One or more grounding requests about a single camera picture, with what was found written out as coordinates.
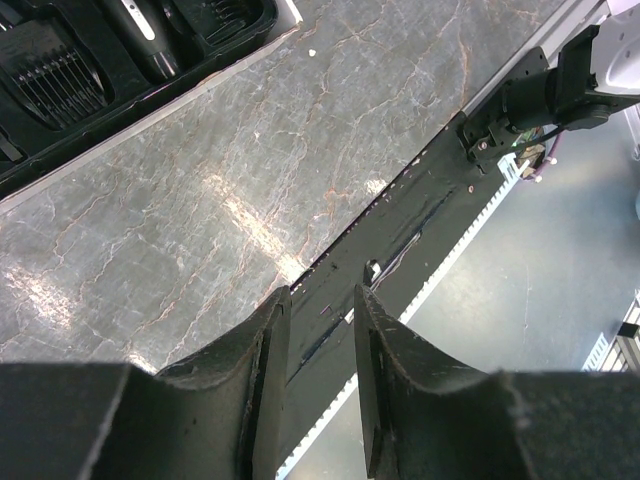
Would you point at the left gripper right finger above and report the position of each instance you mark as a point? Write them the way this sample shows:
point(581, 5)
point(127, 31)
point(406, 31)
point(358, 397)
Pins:
point(426, 415)

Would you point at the black comb guard attachment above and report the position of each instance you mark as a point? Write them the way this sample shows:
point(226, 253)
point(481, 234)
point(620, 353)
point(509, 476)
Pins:
point(45, 70)

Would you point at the black silver hair clipper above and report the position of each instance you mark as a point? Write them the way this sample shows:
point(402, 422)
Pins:
point(142, 28)

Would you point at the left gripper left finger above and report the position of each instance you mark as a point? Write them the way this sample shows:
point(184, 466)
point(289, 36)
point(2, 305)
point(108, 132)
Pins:
point(215, 414)

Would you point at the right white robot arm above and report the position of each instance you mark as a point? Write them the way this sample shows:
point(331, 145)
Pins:
point(596, 75)

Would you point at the white clipper kit box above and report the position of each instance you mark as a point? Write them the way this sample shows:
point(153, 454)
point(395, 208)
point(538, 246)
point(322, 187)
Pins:
point(210, 38)

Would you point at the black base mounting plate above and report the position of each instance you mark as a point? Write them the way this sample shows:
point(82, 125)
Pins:
point(408, 230)

